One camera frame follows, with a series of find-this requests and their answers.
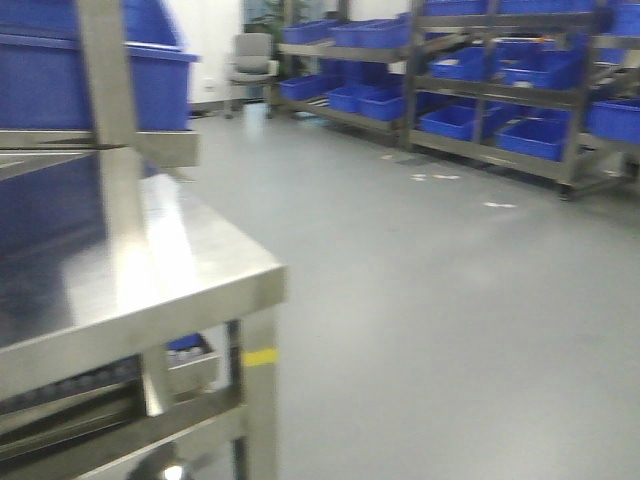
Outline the far left steel shelf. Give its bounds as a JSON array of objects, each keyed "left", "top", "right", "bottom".
[{"left": 277, "top": 1, "right": 412, "bottom": 145}]

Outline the middle steel shelf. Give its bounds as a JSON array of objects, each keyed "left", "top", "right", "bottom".
[{"left": 401, "top": 1, "right": 611, "bottom": 200}]

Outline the stainless steel workbench rack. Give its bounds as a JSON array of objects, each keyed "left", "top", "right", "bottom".
[{"left": 1, "top": 1, "right": 286, "bottom": 479}]

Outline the grey office chair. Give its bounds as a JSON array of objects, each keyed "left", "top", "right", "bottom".
[{"left": 224, "top": 33, "right": 279, "bottom": 119}]

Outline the steel shelf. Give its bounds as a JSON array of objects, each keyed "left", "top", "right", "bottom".
[
  {"left": 401, "top": 1, "right": 611, "bottom": 200},
  {"left": 579, "top": 1, "right": 639, "bottom": 182},
  {"left": 277, "top": 1, "right": 412, "bottom": 145}
]

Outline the near steel shelf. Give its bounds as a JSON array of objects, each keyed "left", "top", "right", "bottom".
[{"left": 579, "top": 1, "right": 639, "bottom": 182}]

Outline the blue bin far right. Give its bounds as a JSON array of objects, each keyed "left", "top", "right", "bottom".
[{"left": 1, "top": 1, "right": 198, "bottom": 131}]

